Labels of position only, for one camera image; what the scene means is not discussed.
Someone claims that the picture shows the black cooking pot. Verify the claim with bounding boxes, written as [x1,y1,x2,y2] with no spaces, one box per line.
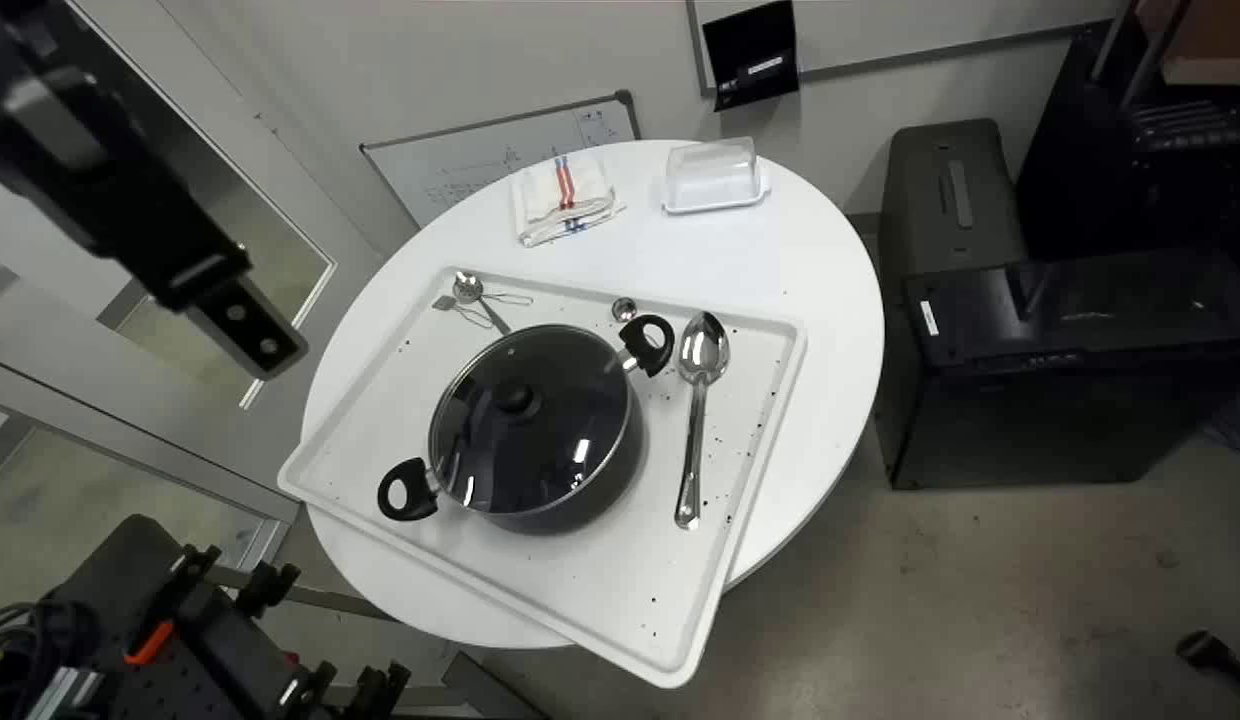
[375,312,677,537]

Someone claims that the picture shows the leaning whiteboard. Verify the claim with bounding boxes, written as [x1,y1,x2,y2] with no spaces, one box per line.
[366,87,640,225]

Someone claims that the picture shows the small steel spoon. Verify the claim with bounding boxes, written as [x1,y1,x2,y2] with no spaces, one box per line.
[432,271,512,338]

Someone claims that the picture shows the black printer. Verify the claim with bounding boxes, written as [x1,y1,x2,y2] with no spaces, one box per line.
[882,121,1240,493]

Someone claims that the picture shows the black wall box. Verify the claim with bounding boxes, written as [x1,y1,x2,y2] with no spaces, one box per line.
[704,0,799,107]

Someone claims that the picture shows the black equipment cart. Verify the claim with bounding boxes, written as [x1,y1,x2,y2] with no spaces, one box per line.
[0,517,412,720]

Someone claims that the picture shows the glass pot lid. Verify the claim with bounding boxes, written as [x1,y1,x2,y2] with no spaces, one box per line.
[430,324,635,525]

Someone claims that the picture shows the large steel serving spoon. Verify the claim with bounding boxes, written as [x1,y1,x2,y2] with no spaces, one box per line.
[674,312,728,530]

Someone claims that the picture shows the white plastic tray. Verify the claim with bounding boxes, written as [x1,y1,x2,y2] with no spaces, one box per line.
[280,269,806,687]

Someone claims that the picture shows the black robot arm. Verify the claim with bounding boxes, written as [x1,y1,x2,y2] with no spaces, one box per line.
[0,0,309,379]

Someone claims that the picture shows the round white table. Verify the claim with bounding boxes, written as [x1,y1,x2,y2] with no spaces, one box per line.
[295,138,889,655]

